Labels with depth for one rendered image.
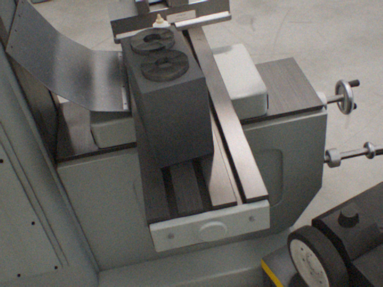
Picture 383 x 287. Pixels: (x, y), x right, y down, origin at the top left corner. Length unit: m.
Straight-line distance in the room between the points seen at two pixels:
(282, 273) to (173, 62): 0.75
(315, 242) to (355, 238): 0.10
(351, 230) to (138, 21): 0.80
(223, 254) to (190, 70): 0.95
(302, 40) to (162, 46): 2.28
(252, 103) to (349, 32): 2.00
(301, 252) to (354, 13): 2.38
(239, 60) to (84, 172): 0.56
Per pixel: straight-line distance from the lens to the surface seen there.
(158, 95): 0.86
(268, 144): 1.44
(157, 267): 1.72
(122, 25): 1.41
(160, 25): 1.28
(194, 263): 1.70
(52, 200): 1.42
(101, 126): 1.31
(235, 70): 1.42
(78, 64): 1.41
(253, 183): 0.91
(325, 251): 1.24
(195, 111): 0.90
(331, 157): 1.55
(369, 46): 3.13
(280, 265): 1.44
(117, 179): 1.43
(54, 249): 1.55
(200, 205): 0.89
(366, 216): 1.30
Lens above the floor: 1.59
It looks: 41 degrees down
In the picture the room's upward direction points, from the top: 9 degrees counter-clockwise
